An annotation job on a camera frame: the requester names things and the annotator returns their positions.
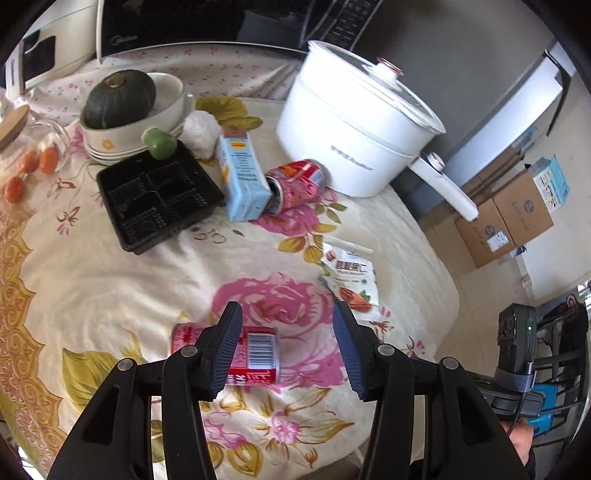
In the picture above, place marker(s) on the grey refrigerator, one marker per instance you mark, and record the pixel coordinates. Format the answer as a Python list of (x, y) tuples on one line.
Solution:
[(485, 69)]

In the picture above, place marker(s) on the light blue printed box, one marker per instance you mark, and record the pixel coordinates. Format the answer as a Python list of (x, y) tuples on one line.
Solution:
[(551, 182)]

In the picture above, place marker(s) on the glass jar with wooden lid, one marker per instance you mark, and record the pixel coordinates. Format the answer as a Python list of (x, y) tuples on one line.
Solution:
[(51, 138)]

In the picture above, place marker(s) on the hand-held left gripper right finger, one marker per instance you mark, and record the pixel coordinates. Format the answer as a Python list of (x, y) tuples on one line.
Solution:
[(351, 350)]

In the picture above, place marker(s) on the white electric cooking pot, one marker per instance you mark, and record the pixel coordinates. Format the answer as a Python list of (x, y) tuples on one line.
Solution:
[(351, 138)]

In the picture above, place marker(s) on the small orange fruit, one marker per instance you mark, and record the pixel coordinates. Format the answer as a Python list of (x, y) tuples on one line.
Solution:
[(30, 161), (48, 160), (14, 189)]

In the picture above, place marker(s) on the black microwave oven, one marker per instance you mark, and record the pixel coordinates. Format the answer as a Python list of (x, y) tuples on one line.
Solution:
[(184, 23)]

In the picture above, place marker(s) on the red cartoon drink can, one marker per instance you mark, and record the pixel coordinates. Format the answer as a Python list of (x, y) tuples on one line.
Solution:
[(261, 355)]

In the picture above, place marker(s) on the small-flower print cloth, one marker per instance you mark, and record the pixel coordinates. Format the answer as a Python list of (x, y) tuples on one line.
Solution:
[(231, 69)]

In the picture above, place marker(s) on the floral tablecloth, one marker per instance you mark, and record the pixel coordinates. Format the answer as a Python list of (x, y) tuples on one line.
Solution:
[(138, 286)]

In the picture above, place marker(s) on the cream air fryer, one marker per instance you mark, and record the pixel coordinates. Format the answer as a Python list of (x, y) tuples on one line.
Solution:
[(69, 37)]

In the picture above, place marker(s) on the green round fruit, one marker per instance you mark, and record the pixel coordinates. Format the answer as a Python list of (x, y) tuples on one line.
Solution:
[(159, 144)]

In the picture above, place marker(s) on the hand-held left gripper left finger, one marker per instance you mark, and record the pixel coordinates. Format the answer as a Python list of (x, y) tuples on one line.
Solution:
[(228, 350)]

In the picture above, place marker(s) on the white nut snack packet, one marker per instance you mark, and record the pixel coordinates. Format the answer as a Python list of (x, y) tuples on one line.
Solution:
[(351, 281)]

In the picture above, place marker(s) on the white plate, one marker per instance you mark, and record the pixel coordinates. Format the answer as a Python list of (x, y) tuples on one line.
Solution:
[(108, 154)]

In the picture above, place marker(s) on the dark green pumpkin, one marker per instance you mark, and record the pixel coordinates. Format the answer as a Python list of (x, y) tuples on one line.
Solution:
[(117, 99)]

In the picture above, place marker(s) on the black chair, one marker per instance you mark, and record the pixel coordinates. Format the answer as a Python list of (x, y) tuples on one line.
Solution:
[(570, 332)]

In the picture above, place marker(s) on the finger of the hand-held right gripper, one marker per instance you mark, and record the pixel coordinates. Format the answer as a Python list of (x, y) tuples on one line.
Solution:
[(478, 383)]

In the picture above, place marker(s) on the white tissue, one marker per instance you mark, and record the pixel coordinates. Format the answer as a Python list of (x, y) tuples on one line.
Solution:
[(201, 134)]

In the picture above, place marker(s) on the black plastic compartment tray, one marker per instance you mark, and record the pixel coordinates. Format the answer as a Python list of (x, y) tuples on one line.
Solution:
[(157, 198)]

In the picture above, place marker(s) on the white ceramic bowl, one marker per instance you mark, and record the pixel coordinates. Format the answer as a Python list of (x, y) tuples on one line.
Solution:
[(171, 104)]

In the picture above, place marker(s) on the person's right hand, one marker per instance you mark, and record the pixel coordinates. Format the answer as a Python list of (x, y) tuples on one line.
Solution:
[(519, 441)]

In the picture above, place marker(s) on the light blue drink carton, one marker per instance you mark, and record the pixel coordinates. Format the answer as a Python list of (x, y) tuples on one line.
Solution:
[(242, 180)]

